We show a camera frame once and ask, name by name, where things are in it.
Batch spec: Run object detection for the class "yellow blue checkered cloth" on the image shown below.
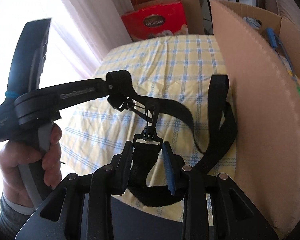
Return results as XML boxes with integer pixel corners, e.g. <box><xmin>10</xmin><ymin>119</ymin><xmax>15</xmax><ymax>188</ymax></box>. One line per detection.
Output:
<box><xmin>57</xmin><ymin>34</ymin><xmax>239</xmax><ymax>225</ymax></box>

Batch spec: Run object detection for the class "red cookie gift box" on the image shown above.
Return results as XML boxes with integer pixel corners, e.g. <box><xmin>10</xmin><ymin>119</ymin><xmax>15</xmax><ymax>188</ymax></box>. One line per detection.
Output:
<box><xmin>121</xmin><ymin>1</ymin><xmax>189</xmax><ymax>42</ymax></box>

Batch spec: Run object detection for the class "person left hand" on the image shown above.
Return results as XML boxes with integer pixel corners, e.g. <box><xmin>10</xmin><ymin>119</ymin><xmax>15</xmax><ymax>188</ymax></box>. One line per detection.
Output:
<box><xmin>0</xmin><ymin>124</ymin><xmax>62</xmax><ymax>208</ymax></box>

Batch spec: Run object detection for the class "white sheer curtain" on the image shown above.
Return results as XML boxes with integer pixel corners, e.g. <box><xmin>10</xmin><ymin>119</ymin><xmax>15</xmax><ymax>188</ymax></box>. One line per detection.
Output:
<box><xmin>0</xmin><ymin>0</ymin><xmax>132</xmax><ymax>104</ymax></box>

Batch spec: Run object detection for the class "black strap with clip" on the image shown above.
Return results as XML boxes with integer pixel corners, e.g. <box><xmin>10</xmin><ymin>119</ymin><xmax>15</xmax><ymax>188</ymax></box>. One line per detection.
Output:
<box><xmin>106</xmin><ymin>70</ymin><xmax>239</xmax><ymax>208</ymax></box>

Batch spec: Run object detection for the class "large open cardboard box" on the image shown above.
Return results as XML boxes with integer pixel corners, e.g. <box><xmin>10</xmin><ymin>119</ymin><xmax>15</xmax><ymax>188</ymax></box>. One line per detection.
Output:
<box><xmin>210</xmin><ymin>0</ymin><xmax>300</xmax><ymax>239</ymax></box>

